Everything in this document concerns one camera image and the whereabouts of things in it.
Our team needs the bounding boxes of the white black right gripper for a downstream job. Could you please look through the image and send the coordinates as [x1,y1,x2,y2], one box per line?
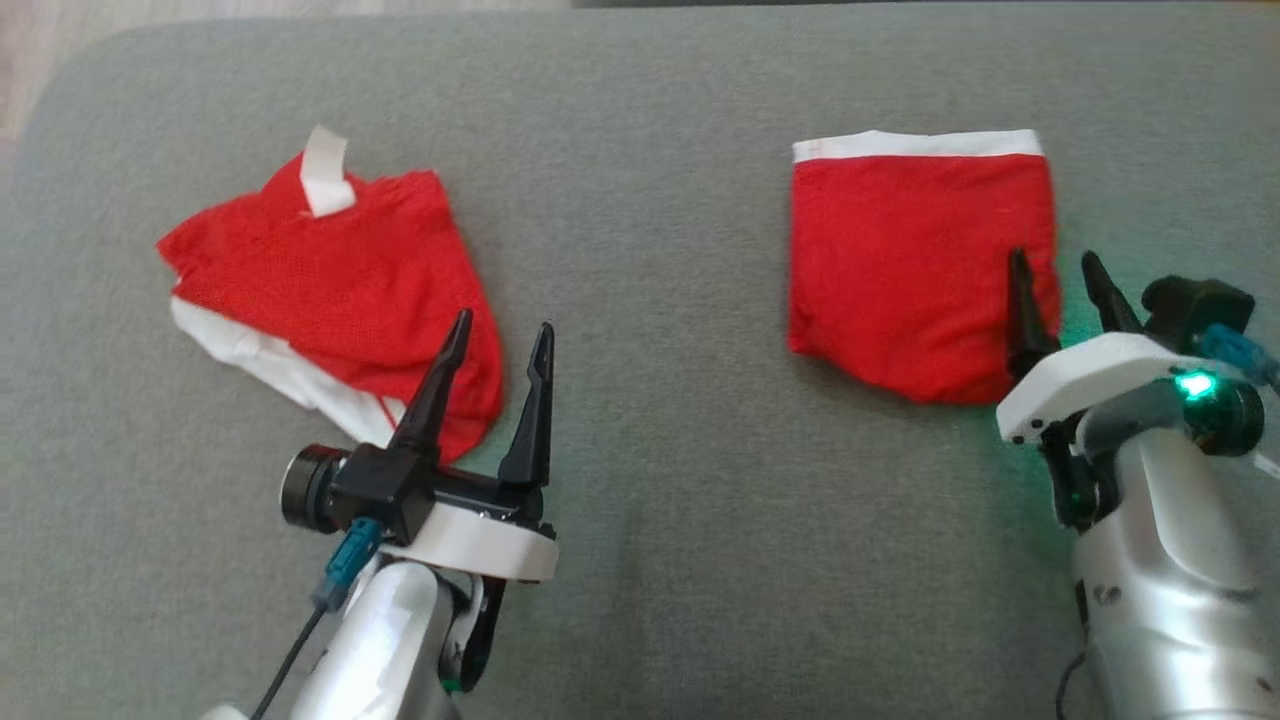
[996,248,1198,446]

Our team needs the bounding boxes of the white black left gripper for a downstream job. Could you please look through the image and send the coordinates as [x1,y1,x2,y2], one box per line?
[383,308,559,584]

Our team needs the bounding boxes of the red shorts with white trim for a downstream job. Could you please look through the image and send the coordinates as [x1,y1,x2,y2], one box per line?
[787,129,1063,406]

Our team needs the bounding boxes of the red basketball jersey white undershirt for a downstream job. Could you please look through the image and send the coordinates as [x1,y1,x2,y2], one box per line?
[156,125,506,466]

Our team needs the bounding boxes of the black cylinder on left gripper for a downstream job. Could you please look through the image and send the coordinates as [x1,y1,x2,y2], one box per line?
[280,443,346,533]

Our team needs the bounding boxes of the black cylinder on gripper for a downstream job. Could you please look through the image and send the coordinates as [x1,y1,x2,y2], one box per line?
[1170,368,1266,458]
[280,443,346,533]

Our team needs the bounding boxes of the black cylinder on right gripper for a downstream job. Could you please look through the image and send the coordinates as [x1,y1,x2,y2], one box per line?
[1170,368,1266,458]

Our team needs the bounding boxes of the grey fabric sofa seat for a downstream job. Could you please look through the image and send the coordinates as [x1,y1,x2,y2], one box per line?
[0,0,1280,720]

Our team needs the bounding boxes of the thin black cable loop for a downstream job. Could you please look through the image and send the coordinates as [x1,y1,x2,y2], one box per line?
[1055,648,1093,720]

